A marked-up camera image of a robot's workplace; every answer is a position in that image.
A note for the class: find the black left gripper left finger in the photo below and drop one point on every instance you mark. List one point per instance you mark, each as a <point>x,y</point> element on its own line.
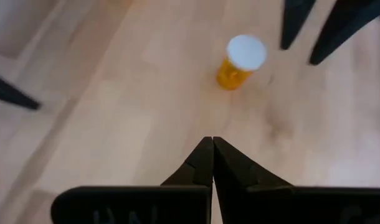
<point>177,202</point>

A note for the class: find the orange pill bottle white cap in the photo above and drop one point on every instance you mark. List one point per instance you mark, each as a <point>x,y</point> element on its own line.
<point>246,51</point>

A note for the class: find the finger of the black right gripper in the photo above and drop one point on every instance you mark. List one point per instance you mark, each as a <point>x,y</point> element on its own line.
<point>342,28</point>
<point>294,21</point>

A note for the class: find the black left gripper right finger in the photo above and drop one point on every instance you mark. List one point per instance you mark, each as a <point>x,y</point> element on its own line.
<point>255,202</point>

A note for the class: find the wooden shelf with black legs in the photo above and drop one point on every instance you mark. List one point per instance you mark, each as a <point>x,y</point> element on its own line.
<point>12,93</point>

